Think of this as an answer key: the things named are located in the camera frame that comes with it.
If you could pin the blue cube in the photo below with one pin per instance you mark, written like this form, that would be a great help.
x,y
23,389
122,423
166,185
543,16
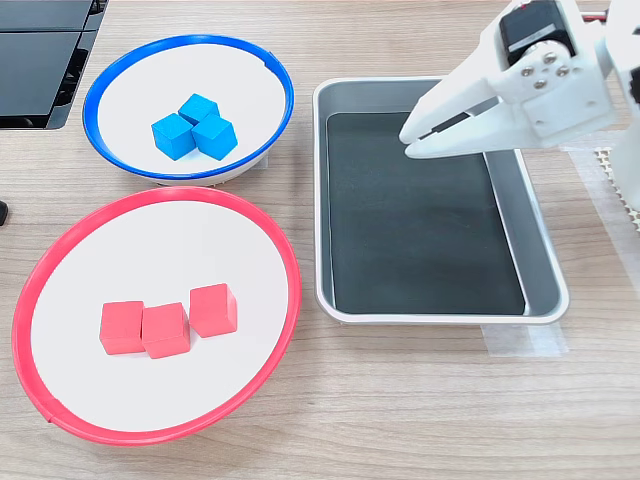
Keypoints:
x,y
215,137
171,137
199,107

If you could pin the red cube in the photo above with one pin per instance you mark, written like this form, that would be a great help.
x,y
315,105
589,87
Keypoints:
x,y
121,330
166,332
213,311

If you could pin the black tray mat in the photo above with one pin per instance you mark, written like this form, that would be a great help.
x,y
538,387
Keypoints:
x,y
400,225

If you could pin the steel tray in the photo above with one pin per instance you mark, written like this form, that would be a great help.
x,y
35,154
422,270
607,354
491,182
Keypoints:
x,y
540,280

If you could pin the pale perforated plate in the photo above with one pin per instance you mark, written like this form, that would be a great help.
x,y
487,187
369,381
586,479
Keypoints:
x,y
602,157

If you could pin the blue-rimmed white plate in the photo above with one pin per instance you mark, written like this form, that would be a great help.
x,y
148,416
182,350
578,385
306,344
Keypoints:
x,y
240,65

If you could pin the clear tape strip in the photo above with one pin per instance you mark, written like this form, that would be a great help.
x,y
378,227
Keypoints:
x,y
525,342

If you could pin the red-rimmed white plate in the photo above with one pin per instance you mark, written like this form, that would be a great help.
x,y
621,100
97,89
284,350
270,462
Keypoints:
x,y
200,240

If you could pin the black device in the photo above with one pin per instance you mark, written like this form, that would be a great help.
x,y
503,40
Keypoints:
x,y
35,75

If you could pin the small black object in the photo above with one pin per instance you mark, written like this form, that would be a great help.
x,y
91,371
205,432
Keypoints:
x,y
3,212

